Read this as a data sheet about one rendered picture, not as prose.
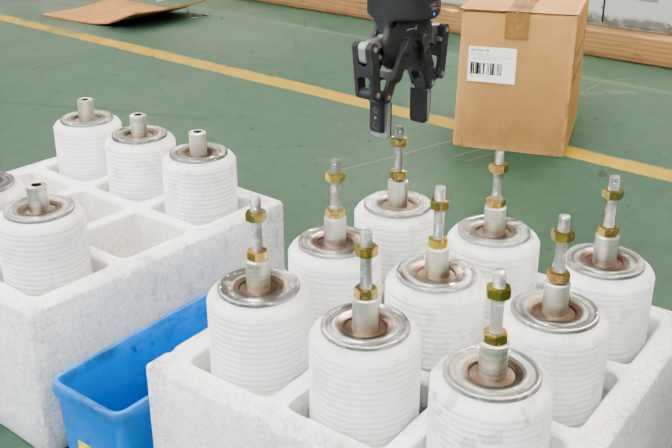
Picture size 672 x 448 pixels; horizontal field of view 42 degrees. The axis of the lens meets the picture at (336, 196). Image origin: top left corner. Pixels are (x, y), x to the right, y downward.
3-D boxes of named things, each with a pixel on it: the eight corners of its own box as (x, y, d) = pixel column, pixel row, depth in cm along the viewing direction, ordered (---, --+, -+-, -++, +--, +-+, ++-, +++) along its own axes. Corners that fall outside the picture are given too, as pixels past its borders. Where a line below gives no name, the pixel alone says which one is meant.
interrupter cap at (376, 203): (442, 216, 96) (442, 210, 96) (376, 225, 94) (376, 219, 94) (416, 191, 103) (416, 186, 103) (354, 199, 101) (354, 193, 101)
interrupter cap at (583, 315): (617, 317, 76) (618, 310, 76) (562, 347, 72) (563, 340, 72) (546, 285, 82) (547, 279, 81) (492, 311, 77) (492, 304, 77)
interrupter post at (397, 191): (411, 210, 98) (412, 182, 97) (390, 213, 97) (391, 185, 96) (403, 202, 100) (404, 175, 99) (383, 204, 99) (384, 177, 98)
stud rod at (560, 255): (563, 294, 76) (571, 214, 73) (560, 299, 75) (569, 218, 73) (551, 292, 77) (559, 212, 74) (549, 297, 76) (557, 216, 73)
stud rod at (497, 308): (502, 357, 67) (509, 269, 65) (496, 363, 67) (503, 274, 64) (490, 353, 68) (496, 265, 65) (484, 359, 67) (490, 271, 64)
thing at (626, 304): (652, 432, 90) (678, 274, 83) (576, 457, 87) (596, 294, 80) (591, 382, 98) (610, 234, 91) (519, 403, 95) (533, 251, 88)
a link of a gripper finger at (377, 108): (376, 81, 91) (376, 128, 93) (358, 87, 89) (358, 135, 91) (388, 84, 90) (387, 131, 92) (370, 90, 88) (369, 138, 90)
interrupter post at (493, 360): (512, 375, 68) (516, 338, 67) (499, 390, 66) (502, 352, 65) (484, 365, 70) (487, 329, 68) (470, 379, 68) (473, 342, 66)
